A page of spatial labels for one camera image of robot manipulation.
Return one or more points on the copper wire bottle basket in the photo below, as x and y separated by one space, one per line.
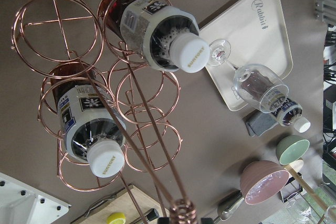
181 210

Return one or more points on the tea bottle white cap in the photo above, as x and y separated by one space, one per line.
267 93

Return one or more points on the tea bottle back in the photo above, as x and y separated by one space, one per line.
167 37

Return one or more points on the tea bottle front left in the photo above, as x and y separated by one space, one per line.
90 133

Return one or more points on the clear wine glass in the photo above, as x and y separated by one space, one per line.
220 51

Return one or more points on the grey folded cloth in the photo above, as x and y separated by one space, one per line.
257 123

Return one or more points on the cream rabbit tray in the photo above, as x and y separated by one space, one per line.
256 31

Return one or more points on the bamboo cutting board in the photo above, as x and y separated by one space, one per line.
121 202

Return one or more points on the steel muddler black tip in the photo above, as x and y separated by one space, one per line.
152 214

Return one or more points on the metal ice scoop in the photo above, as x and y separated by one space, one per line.
229 204

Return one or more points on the pink bowl of ice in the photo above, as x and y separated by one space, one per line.
260 180

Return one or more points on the half lemon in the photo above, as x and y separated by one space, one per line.
116 218

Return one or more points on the green bowl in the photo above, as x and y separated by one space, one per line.
291 148

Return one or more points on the wooden cup tree stand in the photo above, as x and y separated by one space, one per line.
329 210

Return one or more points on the clear glass mug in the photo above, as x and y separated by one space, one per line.
299 210

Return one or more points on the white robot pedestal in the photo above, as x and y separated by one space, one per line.
22 203

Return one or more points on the aluminium frame post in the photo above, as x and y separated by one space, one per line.
325 11

